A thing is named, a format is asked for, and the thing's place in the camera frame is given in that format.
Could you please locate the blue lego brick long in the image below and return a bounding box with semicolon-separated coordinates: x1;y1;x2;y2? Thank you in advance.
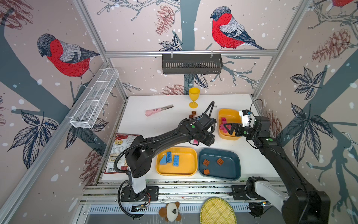
166;152;172;163

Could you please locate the blue lego brick slanted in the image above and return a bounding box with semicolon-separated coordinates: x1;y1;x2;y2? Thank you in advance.
159;156;167;166

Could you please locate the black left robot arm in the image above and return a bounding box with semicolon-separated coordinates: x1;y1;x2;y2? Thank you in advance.
113;101;217;220

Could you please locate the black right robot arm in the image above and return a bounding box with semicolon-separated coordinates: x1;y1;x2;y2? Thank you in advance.
224;116;331;224

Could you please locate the yellow tray right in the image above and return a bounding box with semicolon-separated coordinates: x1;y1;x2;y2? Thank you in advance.
217;109;242;141

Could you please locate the yellow tray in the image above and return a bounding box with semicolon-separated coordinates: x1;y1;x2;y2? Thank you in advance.
156;147;198;176
217;109;242;141

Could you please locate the yellow plastic goblet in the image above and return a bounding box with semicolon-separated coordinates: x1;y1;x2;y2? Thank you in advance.
189;87;200;109

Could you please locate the dark teal tray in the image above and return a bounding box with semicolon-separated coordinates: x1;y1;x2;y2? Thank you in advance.
198;148;241;181

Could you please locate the yellow tray front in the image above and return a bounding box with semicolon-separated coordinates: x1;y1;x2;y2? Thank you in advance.
156;147;198;176

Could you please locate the black hanging basket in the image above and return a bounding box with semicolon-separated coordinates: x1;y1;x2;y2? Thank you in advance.
162;54;223;75

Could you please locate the red snack bag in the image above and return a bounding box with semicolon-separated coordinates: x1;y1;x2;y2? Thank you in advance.
104;133;138;174

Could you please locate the woven bamboo plate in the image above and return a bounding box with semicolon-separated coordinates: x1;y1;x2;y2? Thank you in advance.
200;197;237;224

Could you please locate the plush toy dog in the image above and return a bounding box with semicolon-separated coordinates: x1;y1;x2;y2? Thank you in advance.
158;202;181;222

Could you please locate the white wire mesh basket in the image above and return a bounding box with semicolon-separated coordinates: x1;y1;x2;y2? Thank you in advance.
70;68;119;128

